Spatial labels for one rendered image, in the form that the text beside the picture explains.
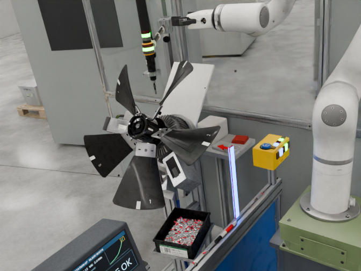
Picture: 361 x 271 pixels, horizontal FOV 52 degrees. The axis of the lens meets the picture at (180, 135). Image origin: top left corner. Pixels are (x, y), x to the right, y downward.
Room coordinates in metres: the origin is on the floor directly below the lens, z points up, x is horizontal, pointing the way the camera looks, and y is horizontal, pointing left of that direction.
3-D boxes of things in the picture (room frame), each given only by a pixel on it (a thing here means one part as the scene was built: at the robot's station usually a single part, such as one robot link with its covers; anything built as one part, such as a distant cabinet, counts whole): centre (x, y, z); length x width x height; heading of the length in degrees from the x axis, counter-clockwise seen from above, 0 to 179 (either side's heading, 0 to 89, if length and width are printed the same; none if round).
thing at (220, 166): (1.97, -0.21, 0.42); 0.04 x 0.04 x 0.83; 47
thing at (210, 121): (2.04, -0.18, 0.92); 0.17 x 0.16 x 0.11; 137
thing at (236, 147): (1.86, -0.24, 0.87); 0.15 x 0.09 x 0.02; 44
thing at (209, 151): (1.97, -0.21, 0.85); 0.36 x 0.24 x 0.03; 47
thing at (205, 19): (1.28, -0.15, 1.66); 0.11 x 0.10 x 0.07; 47
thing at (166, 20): (2.10, -0.01, 1.54); 0.10 x 0.07 x 0.09; 172
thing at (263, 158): (1.46, -0.39, 1.02); 0.16 x 0.10 x 0.11; 137
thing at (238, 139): (1.93, -0.34, 0.87); 0.08 x 0.08 x 0.02; 57
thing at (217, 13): (1.24, -0.19, 1.66); 0.09 x 0.03 x 0.08; 137
